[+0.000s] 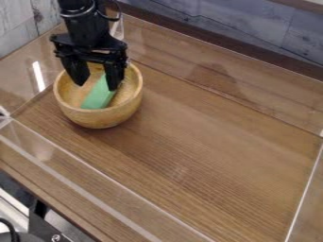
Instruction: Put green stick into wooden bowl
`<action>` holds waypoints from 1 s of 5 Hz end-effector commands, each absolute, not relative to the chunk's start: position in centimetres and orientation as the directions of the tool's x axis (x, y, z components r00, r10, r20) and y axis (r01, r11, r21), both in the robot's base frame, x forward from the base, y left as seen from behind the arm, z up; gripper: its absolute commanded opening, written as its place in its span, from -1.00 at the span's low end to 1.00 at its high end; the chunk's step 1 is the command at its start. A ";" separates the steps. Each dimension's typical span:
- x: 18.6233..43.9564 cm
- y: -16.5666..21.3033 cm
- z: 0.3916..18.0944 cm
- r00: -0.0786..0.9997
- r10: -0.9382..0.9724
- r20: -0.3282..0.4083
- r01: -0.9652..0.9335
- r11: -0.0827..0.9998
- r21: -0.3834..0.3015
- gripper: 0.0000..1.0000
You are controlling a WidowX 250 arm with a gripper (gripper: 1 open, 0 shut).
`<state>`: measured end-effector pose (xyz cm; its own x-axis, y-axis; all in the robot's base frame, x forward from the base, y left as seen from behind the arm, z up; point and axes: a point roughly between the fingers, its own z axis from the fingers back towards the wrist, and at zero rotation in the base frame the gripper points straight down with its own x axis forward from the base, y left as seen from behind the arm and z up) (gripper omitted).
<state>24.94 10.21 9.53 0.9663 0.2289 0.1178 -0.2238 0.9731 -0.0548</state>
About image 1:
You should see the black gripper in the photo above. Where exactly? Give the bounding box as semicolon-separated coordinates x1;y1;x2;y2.
50;12;127;91

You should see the green rectangular stick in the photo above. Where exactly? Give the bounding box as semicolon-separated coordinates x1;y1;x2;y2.
81;75;117;110

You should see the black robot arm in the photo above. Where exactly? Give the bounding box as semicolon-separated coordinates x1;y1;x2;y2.
50;0;127;91

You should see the wooden bowl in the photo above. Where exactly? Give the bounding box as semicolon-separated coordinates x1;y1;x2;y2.
54;63;145;129

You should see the clear acrylic corner bracket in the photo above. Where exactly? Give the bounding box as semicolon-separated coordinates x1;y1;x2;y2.
110;13;126;41

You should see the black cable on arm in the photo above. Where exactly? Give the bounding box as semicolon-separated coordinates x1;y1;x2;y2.
99;0;125;23

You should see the clear acrylic tray wall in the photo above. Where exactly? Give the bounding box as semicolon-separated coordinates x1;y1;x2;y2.
0;118;217;242

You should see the black table frame bracket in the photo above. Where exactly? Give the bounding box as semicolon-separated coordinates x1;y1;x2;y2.
29;200;74;242

